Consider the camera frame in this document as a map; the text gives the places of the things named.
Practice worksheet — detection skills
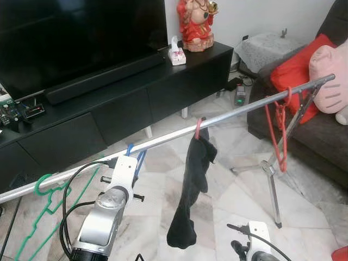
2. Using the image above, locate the black soundbar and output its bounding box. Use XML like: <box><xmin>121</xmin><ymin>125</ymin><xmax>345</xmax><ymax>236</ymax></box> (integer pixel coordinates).
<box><xmin>45</xmin><ymin>52</ymin><xmax>166</xmax><ymax>105</ymax></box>

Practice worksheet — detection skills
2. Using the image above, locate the green plastic hanger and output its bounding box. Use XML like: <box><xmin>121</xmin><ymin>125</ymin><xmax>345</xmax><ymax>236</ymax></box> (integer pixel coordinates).
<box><xmin>14</xmin><ymin>163</ymin><xmax>105</xmax><ymax>261</ymax></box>

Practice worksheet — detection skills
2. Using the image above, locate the red gold figurine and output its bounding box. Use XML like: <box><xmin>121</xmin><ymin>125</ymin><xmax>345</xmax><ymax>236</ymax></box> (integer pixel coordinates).
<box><xmin>176</xmin><ymin>0</ymin><xmax>220</xmax><ymax>53</ymax></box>

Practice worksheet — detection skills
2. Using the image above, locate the grey charger green light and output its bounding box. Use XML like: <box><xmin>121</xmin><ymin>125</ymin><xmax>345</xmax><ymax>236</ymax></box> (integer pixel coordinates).
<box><xmin>234</xmin><ymin>90</ymin><xmax>248</xmax><ymax>107</ymax></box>

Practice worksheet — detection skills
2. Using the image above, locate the black television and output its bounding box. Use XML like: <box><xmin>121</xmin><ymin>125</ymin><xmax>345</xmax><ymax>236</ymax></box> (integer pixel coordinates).
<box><xmin>0</xmin><ymin>0</ymin><xmax>168</xmax><ymax>101</ymax></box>

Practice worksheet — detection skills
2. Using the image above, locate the blue plastic hanger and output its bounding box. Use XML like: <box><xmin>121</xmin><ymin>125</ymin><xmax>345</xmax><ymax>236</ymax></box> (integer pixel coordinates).
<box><xmin>126</xmin><ymin>142</ymin><xmax>148</xmax><ymax>183</ymax></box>

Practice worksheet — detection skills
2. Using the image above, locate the white pink tissue box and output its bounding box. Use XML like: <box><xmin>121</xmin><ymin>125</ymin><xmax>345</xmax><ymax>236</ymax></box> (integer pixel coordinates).
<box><xmin>168</xmin><ymin>36</ymin><xmax>188</xmax><ymax>66</ymax></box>

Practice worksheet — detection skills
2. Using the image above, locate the silver clothes rail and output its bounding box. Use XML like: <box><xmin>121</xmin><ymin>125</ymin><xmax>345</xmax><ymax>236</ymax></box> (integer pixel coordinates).
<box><xmin>0</xmin><ymin>74</ymin><xmax>337</xmax><ymax>205</ymax></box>

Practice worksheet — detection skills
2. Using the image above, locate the salmon pink plastic hanger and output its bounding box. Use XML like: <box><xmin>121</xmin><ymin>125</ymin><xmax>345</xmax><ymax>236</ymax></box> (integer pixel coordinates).
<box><xmin>194</xmin><ymin>117</ymin><xmax>203</xmax><ymax>141</ymax></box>

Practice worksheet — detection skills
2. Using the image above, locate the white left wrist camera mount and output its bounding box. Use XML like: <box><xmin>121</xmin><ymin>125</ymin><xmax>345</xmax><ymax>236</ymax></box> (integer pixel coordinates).
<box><xmin>108</xmin><ymin>155</ymin><xmax>139</xmax><ymax>192</ymax></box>

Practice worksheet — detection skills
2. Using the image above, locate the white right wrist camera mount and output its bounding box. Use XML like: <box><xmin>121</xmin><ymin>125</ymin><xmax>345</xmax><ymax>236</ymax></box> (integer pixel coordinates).
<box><xmin>247</xmin><ymin>221</ymin><xmax>272</xmax><ymax>256</ymax></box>

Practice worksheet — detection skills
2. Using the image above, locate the dark grey sofa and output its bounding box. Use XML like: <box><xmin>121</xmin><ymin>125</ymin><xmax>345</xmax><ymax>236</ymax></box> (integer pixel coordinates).
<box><xmin>247</xmin><ymin>0</ymin><xmax>348</xmax><ymax>189</ymax></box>

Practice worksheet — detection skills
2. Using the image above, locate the black TV console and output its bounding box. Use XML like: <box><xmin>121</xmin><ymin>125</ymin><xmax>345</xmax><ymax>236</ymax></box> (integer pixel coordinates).
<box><xmin>0</xmin><ymin>41</ymin><xmax>234</xmax><ymax>194</ymax></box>

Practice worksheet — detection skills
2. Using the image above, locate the black T-shirt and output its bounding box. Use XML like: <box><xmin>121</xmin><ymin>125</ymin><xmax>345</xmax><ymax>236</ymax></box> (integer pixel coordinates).
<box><xmin>166</xmin><ymin>135</ymin><xmax>219</xmax><ymax>250</ymax></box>

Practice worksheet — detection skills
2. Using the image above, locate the black power adapter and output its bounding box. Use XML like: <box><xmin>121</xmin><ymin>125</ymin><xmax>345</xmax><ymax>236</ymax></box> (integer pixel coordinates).
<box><xmin>226</xmin><ymin>77</ymin><xmax>245</xmax><ymax>91</ymax></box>

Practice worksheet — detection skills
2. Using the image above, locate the red cushion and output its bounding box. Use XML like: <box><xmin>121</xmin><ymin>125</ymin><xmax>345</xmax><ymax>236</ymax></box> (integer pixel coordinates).
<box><xmin>270</xmin><ymin>34</ymin><xmax>338</xmax><ymax>125</ymax></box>

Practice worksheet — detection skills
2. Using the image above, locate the red plastic stool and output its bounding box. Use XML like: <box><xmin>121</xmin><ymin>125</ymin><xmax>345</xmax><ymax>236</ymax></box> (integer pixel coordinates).
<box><xmin>331</xmin><ymin>246</ymin><xmax>348</xmax><ymax>261</ymax></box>

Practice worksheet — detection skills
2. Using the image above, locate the white lace cloth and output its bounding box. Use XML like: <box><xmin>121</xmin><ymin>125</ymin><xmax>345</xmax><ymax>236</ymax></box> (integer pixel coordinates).
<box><xmin>234</xmin><ymin>33</ymin><xmax>293</xmax><ymax>75</ymax></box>

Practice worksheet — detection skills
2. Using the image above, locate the red plastic hanger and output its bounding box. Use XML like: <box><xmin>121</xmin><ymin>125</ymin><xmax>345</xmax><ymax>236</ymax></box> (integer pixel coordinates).
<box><xmin>264</xmin><ymin>87</ymin><xmax>294</xmax><ymax>173</ymax></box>

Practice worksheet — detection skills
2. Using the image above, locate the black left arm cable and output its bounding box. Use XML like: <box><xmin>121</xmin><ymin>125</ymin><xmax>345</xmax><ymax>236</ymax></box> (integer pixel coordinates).
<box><xmin>58</xmin><ymin>159</ymin><xmax>118</xmax><ymax>260</ymax></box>

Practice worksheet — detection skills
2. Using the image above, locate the black electronic box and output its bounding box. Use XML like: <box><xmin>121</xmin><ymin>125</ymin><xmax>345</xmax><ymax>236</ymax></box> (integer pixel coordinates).
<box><xmin>22</xmin><ymin>103</ymin><xmax>47</xmax><ymax>119</ymax></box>

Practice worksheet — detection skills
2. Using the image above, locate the pink cat plush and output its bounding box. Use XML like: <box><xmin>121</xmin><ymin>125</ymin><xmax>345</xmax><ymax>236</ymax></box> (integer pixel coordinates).
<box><xmin>308</xmin><ymin>39</ymin><xmax>348</xmax><ymax>126</ymax></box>

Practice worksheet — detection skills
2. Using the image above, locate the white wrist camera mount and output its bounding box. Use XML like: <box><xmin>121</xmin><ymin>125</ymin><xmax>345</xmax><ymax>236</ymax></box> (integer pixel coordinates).
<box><xmin>247</xmin><ymin>221</ymin><xmax>272</xmax><ymax>256</ymax></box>
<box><xmin>108</xmin><ymin>155</ymin><xmax>139</xmax><ymax>192</ymax></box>

